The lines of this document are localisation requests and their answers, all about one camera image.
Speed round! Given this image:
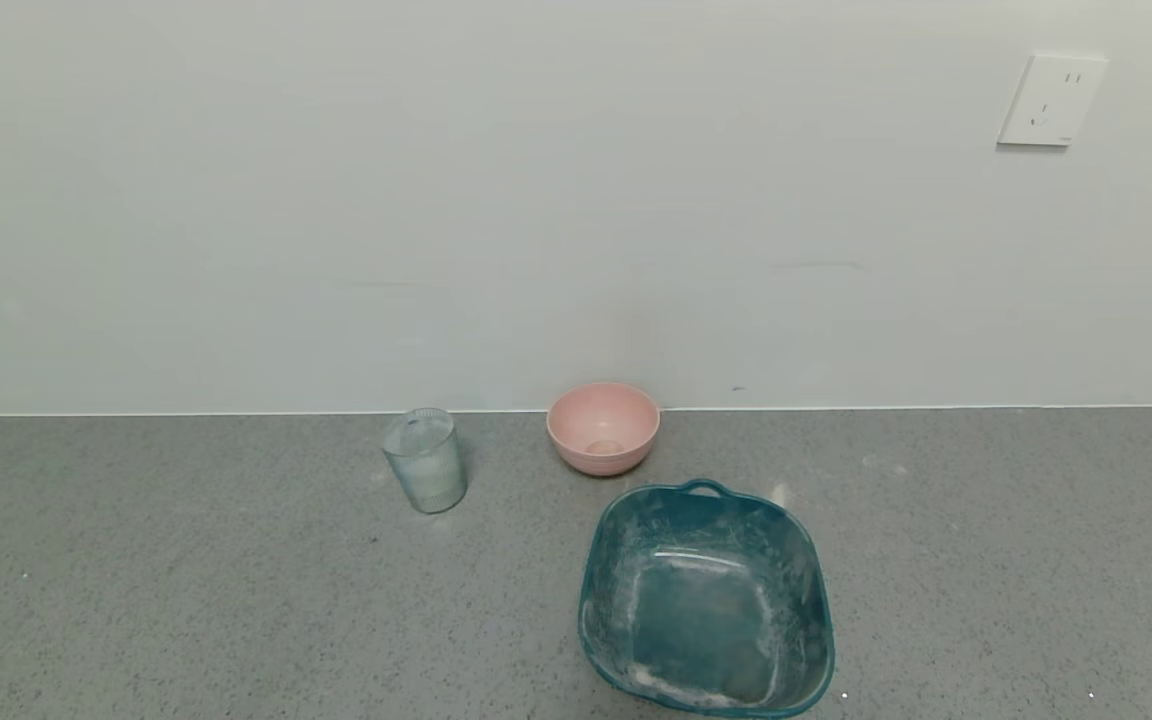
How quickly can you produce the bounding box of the white wall socket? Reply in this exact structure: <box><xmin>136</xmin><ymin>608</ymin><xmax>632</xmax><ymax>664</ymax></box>
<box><xmin>996</xmin><ymin>53</ymin><xmax>1109</xmax><ymax>149</ymax></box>

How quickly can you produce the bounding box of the pink bowl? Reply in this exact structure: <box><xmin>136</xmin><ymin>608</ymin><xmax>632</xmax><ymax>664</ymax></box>
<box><xmin>546</xmin><ymin>382</ymin><xmax>661</xmax><ymax>477</ymax></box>

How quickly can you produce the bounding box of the teal plastic basin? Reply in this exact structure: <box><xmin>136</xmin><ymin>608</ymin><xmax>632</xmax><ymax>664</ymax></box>
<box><xmin>578</xmin><ymin>479</ymin><xmax>836</xmax><ymax>719</ymax></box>

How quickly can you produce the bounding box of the ribbed clear glass cup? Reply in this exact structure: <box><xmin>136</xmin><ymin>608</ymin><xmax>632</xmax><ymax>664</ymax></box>
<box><xmin>381</xmin><ymin>407</ymin><xmax>469</xmax><ymax>515</ymax></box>

